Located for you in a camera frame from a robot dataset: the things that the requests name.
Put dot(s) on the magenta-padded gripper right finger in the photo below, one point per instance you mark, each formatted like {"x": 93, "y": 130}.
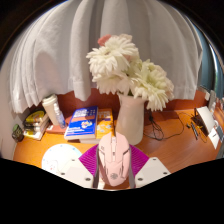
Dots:
{"x": 151, "y": 171}

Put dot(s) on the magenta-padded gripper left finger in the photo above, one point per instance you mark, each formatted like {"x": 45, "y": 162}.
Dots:
{"x": 78, "y": 173}

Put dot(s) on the pink computer mouse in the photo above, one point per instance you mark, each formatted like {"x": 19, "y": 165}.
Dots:
{"x": 114, "y": 160}

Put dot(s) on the round light blue mouse pad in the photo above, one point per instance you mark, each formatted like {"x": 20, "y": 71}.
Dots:
{"x": 58, "y": 158}

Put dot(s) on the reddish brown book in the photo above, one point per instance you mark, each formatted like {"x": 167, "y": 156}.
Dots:
{"x": 55, "y": 129}

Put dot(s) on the blue book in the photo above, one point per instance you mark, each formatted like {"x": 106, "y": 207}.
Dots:
{"x": 81, "y": 123}

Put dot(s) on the cream ceramic jug vase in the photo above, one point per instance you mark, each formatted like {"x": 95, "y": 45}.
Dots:
{"x": 130, "y": 120}

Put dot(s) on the orange book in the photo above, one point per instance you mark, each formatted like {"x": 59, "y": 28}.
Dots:
{"x": 105, "y": 123}

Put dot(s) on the yellow and white book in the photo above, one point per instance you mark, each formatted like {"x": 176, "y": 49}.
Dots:
{"x": 33, "y": 134}

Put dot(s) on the cream lidded travel cup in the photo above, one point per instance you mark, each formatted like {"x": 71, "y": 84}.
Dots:
{"x": 50, "y": 108}

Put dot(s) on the yellow and black book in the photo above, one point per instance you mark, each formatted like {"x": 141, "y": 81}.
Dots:
{"x": 35, "y": 116}

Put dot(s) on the dark green mug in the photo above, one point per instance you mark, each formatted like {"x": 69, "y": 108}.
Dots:
{"x": 17, "y": 133}

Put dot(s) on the white flat device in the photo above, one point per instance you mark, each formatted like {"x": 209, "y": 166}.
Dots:
{"x": 206, "y": 118}

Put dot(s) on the white flower bouquet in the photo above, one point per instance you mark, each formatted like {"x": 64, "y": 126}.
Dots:
{"x": 116, "y": 63}

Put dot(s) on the white curtain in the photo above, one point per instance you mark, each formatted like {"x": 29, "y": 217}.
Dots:
{"x": 60, "y": 50}

